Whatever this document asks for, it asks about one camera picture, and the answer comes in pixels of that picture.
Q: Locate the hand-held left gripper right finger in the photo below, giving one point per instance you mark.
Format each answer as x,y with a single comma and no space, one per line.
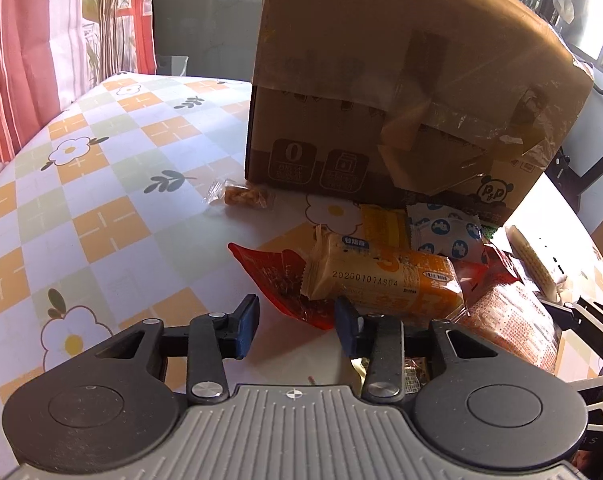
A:
345,330

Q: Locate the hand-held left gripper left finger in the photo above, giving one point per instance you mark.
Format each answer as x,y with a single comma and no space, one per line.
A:
248,325

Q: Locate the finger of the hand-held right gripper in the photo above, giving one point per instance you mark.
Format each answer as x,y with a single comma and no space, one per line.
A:
586,322

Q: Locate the red snack packet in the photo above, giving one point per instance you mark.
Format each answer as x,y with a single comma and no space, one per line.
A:
276,275

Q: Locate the orange cream bread packet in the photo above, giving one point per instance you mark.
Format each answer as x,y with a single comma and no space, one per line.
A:
381,280

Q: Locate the large orange snack packet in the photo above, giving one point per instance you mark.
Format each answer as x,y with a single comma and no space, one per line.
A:
516,320

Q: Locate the small clear candy packet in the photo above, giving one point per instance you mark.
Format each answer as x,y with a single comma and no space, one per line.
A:
241,195
411,377

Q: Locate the white striped snack packet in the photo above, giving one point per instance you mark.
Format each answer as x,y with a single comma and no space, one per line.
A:
531,260

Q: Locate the brown cardboard box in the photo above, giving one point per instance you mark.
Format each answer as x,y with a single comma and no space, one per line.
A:
281,135

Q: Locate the yellow snack packet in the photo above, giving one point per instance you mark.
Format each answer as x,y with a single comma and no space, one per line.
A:
384,225

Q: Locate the white blue-patterned snack packet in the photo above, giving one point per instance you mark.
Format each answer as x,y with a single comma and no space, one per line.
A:
446,237

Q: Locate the black exercise bike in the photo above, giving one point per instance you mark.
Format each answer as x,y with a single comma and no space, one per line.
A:
566,170

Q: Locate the white hanging bag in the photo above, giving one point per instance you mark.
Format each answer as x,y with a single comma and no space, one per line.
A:
564,6

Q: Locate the printed red backdrop cloth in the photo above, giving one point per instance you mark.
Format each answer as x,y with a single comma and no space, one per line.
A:
31,35

